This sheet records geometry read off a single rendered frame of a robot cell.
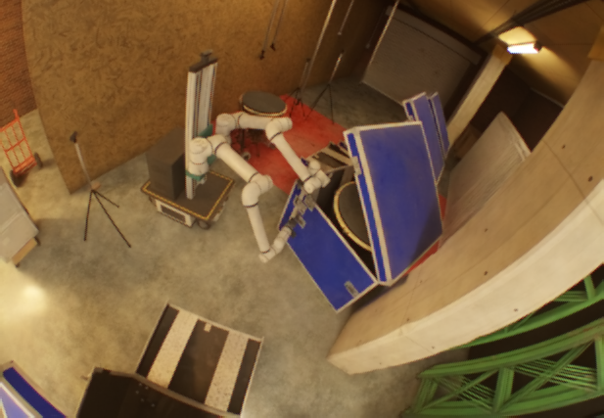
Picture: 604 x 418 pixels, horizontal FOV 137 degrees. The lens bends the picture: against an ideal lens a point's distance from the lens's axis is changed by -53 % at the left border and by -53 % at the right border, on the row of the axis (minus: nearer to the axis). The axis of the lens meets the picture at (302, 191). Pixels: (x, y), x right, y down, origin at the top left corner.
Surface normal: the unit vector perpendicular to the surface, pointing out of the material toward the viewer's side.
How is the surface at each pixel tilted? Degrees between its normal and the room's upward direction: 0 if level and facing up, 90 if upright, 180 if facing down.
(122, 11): 90
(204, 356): 2
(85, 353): 0
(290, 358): 0
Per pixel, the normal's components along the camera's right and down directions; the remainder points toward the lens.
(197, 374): 0.30, -0.69
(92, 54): 0.79, 0.57
